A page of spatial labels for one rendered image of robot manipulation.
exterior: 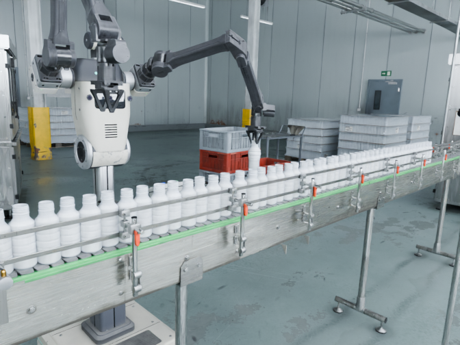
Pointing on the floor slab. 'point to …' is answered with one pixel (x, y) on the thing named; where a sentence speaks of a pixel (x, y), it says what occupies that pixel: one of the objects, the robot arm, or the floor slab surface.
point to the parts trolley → (278, 141)
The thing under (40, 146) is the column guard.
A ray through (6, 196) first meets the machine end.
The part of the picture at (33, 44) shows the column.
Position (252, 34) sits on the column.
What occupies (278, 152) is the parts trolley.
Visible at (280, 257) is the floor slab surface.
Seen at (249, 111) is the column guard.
